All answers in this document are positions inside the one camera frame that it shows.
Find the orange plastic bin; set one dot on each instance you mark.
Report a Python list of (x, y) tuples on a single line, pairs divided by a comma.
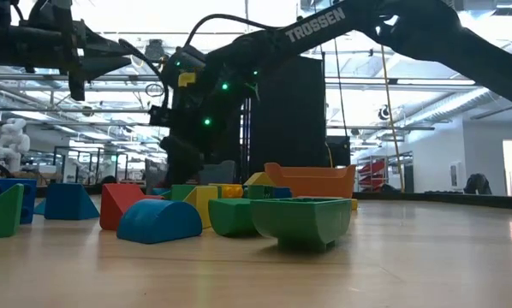
[(311, 181)]

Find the black ceiling reel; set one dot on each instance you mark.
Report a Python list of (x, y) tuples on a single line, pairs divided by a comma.
[(155, 49), (384, 113)]

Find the green rounded block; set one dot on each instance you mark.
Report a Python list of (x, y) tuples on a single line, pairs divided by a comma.
[(230, 216)]

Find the blue large studded brick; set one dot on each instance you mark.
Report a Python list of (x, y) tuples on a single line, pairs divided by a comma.
[(30, 205)]

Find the white wall box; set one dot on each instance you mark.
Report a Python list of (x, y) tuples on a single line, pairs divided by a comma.
[(456, 175)]

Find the green plastic bowl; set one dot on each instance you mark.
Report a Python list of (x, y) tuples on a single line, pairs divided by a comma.
[(301, 222)]

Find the black metal frame rack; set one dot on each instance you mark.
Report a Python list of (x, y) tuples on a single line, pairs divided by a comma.
[(72, 148)]

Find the small yellow triangular block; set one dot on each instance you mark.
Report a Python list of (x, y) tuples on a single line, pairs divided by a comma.
[(260, 180)]

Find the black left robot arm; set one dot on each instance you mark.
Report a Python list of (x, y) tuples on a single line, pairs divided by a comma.
[(3, 43)]

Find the red triangular block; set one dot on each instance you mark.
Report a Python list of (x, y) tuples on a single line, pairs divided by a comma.
[(117, 205)]

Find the blue triangular block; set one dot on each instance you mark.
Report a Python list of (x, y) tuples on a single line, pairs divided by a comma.
[(69, 203)]

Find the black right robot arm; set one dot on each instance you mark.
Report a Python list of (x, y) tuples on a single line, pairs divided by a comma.
[(410, 30)]

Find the blue rectangular block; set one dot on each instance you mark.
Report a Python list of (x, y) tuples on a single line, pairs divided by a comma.
[(283, 192), (159, 191)]

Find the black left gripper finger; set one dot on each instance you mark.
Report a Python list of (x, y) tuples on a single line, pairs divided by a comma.
[(99, 66), (102, 47)]

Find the red shelf rack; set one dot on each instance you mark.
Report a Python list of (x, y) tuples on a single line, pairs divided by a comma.
[(371, 171)]

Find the green square block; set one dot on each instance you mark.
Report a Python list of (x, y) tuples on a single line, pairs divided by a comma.
[(180, 192)]

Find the black office chair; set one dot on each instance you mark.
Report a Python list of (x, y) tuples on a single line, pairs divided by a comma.
[(478, 185)]

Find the blue half-cylinder block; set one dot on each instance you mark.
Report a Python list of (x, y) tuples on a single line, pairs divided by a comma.
[(157, 222)]

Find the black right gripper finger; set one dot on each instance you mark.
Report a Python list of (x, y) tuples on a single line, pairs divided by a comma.
[(192, 173), (175, 173)]

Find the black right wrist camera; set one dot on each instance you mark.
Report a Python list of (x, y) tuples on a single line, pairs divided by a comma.
[(161, 115)]

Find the black aluminium table frame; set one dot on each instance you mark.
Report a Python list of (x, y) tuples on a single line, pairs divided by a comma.
[(453, 200)]

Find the large yellow triangular block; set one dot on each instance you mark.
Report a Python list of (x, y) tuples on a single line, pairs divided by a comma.
[(204, 201)]

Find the black box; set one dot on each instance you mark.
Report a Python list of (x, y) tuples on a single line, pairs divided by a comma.
[(338, 152)]

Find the black folding screen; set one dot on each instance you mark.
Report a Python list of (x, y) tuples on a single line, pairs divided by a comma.
[(286, 120)]

